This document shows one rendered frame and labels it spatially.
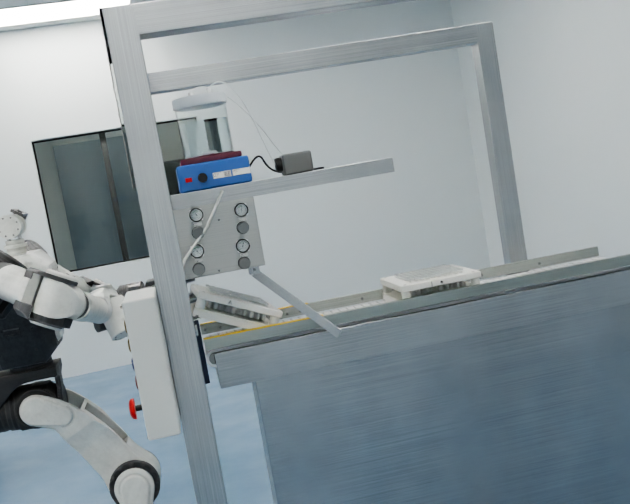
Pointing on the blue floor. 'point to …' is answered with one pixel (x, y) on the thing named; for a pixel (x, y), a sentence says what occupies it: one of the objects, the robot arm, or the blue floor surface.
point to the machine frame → (144, 25)
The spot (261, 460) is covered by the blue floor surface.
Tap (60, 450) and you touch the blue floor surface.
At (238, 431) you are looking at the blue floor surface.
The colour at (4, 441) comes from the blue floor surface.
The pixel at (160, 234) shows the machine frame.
